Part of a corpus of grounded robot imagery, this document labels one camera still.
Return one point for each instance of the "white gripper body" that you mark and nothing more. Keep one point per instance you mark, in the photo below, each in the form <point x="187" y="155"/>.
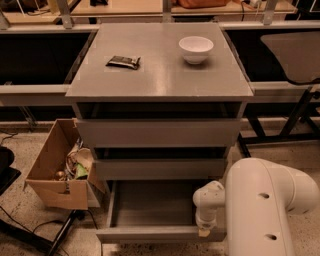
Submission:
<point x="204" y="221"/>

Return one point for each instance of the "grey bottom drawer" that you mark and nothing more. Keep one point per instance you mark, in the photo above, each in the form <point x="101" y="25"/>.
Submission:
<point x="146" y="211"/>

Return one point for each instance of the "grey drawer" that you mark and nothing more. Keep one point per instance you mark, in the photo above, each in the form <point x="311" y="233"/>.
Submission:
<point x="155" y="133"/>
<point x="160" y="169"/>
<point x="146" y="211"/>

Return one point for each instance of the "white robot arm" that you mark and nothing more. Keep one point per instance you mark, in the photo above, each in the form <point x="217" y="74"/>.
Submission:
<point x="257" y="196"/>

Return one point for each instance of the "grey middle drawer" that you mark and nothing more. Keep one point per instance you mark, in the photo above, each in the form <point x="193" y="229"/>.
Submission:
<point x="160" y="169"/>

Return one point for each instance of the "grey drawer cabinet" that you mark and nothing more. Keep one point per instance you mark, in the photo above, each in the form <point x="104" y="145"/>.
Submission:
<point x="164" y="87"/>

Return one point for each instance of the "grey top drawer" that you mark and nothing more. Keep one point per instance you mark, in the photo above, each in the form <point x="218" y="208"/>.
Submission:
<point x="155" y="133"/>

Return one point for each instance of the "open cardboard box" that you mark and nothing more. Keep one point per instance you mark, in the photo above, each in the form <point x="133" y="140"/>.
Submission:
<point x="52" y="175"/>

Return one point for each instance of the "black stand leg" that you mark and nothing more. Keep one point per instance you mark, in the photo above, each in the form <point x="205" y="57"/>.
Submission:
<point x="61" y="235"/>

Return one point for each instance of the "green packet in box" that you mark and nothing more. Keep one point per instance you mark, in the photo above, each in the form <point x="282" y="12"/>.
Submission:
<point x="81" y="171"/>

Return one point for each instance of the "white ceramic bowl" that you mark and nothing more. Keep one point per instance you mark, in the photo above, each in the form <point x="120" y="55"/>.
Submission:
<point x="195" y="49"/>

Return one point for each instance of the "dark snack packet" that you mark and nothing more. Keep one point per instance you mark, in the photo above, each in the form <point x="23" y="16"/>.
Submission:
<point x="124" y="62"/>

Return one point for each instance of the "orange bag on shelf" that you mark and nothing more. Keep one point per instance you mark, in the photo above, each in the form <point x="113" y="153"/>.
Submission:
<point x="194" y="4"/>

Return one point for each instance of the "black object at left edge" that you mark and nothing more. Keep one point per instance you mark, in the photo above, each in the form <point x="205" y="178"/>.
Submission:
<point x="8" y="174"/>

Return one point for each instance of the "black table frame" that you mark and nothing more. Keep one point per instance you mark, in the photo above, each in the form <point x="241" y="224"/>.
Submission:
<point x="301" y="112"/>

